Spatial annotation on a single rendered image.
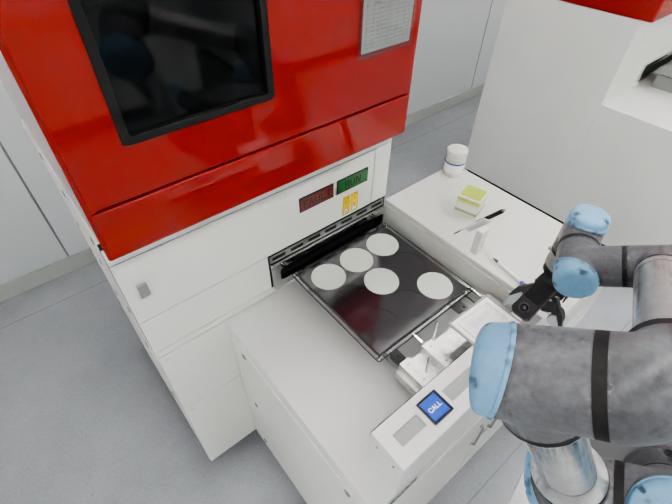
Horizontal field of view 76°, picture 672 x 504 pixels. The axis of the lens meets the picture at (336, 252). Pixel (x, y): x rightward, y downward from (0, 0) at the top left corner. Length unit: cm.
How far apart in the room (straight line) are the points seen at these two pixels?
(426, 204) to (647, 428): 103
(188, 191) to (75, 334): 174
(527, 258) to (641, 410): 86
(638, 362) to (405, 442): 54
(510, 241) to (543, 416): 88
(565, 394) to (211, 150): 70
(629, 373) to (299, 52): 74
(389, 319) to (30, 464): 162
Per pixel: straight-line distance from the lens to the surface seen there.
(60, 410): 232
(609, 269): 88
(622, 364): 51
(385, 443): 93
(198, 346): 129
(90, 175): 82
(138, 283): 104
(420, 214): 137
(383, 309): 117
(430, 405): 97
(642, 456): 106
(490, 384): 52
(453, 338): 118
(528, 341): 53
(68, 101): 76
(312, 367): 116
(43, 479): 221
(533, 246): 137
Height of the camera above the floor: 182
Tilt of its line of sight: 45 degrees down
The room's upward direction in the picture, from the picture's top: 1 degrees clockwise
